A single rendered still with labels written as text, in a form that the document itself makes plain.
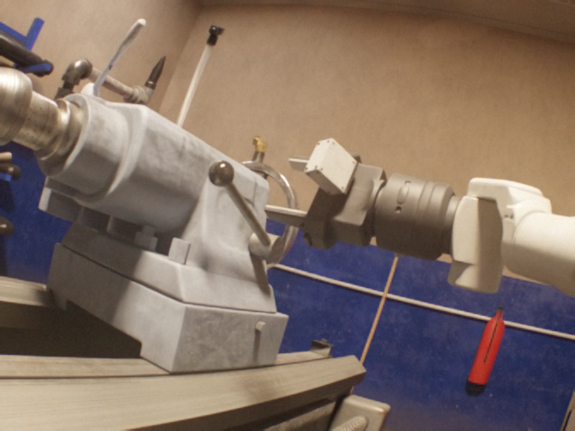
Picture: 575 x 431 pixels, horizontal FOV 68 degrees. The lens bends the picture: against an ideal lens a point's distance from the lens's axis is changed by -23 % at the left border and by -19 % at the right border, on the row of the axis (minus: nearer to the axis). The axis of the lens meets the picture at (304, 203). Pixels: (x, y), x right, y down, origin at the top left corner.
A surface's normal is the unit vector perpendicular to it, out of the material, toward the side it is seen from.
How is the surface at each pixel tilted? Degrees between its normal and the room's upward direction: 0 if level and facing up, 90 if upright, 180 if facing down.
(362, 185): 71
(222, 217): 76
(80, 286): 90
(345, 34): 90
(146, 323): 90
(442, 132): 90
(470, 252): 99
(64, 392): 36
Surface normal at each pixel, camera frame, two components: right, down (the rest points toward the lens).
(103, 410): 0.74, -0.66
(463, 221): -0.40, -0.07
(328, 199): -0.25, -0.52
